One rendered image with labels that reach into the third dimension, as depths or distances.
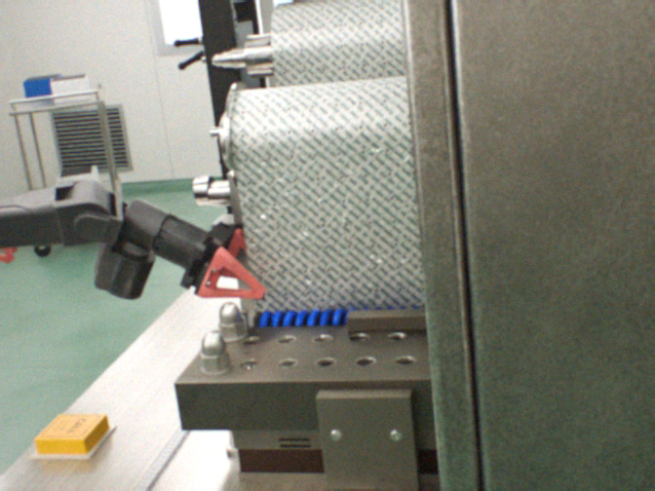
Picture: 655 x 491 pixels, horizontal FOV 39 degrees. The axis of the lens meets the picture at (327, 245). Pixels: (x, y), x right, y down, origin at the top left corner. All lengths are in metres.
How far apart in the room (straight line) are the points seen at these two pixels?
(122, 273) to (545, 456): 0.98
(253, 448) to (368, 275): 0.26
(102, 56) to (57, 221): 6.20
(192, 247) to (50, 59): 6.42
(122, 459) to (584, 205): 0.99
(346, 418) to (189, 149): 6.28
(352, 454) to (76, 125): 6.63
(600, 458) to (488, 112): 0.10
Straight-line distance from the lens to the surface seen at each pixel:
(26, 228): 1.17
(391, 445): 0.98
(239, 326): 1.12
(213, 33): 1.48
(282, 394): 1.00
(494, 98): 0.23
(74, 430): 1.23
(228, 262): 1.13
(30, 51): 7.61
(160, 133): 7.25
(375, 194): 1.11
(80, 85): 5.79
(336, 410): 0.98
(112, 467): 1.17
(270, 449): 1.05
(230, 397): 1.02
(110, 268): 1.21
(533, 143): 0.23
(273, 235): 1.15
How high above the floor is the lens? 1.44
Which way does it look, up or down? 16 degrees down
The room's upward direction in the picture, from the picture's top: 6 degrees counter-clockwise
